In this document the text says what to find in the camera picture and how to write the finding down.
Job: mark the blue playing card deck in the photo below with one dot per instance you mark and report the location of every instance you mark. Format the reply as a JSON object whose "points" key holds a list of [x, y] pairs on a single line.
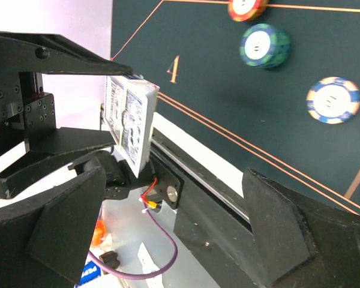
{"points": [[129, 106]]}

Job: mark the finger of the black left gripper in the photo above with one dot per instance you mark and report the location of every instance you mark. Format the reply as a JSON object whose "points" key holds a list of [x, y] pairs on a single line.
{"points": [[57, 149], [52, 54]]}

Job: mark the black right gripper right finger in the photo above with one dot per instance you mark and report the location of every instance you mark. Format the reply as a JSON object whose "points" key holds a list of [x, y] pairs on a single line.
{"points": [[302, 242]]}

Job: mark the green blue poker chip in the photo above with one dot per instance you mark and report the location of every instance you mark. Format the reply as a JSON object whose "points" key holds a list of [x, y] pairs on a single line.
{"points": [[264, 46]]}

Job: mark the orange red poker chip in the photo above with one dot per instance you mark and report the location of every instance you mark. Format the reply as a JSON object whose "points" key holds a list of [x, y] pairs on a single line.
{"points": [[245, 10]]}

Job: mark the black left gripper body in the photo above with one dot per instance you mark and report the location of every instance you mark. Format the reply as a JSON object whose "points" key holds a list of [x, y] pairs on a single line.
{"points": [[27, 112]]}

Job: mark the dark green poker mat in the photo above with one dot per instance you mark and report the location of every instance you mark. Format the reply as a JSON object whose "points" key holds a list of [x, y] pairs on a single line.
{"points": [[252, 117]]}

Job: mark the white blue chip stack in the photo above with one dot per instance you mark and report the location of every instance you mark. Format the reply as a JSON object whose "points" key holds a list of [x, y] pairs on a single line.
{"points": [[333, 100]]}

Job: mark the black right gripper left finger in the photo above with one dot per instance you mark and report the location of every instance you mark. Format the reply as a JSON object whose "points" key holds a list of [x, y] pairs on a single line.
{"points": [[44, 239]]}

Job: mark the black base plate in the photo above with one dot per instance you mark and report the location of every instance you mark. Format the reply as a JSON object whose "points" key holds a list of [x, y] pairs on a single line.
{"points": [[211, 220]]}

